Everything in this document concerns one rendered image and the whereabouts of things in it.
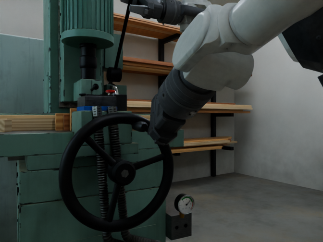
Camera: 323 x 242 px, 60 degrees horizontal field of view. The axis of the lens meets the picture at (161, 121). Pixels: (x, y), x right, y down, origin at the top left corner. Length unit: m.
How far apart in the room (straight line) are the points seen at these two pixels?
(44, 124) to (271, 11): 0.79
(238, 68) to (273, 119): 4.00
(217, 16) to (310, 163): 3.89
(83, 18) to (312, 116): 3.57
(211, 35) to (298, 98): 3.90
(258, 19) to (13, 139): 0.66
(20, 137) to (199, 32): 0.58
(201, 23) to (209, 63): 0.07
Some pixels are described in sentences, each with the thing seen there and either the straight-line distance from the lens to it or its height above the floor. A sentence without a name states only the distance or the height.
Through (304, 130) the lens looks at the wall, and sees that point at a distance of 4.22.
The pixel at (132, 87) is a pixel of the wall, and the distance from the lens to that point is 3.70.
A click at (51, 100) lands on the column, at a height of 1.01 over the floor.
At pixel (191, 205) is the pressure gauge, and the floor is 0.65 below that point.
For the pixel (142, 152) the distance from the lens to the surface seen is 0.90.
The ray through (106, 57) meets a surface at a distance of 1.23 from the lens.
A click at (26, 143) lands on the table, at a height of 0.87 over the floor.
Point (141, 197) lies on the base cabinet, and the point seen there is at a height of 0.69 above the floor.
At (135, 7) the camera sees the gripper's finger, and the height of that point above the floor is 1.31.
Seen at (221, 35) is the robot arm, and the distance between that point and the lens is 0.39.
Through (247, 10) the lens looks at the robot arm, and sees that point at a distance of 0.37.
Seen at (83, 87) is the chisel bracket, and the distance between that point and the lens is 0.96.
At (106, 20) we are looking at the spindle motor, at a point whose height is 1.27.
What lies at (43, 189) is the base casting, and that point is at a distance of 0.85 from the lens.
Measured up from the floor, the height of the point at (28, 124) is 0.92.
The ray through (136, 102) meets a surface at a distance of 3.18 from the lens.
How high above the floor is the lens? 0.94
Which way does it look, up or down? 1 degrees down
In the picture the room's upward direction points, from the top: straight up
